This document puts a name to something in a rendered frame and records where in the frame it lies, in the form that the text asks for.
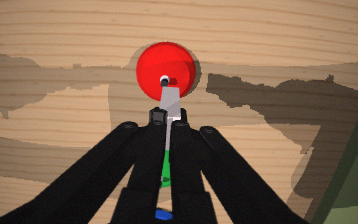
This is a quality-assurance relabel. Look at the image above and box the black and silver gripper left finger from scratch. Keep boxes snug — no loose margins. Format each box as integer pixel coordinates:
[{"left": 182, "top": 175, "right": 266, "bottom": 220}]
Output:
[{"left": 0, "top": 87, "right": 171, "bottom": 224}]

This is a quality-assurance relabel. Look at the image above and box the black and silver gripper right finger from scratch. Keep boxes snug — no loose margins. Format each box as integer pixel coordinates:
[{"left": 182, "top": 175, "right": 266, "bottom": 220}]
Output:
[{"left": 167, "top": 87, "right": 310, "bottom": 224}]

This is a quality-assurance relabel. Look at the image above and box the blue dome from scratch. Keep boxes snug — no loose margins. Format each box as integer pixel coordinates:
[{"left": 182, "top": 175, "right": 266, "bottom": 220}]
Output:
[{"left": 156, "top": 207, "right": 172, "bottom": 220}]

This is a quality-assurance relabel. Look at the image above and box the green dome bell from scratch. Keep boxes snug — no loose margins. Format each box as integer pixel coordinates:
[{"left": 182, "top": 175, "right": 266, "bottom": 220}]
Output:
[{"left": 160, "top": 150, "right": 171, "bottom": 189}]

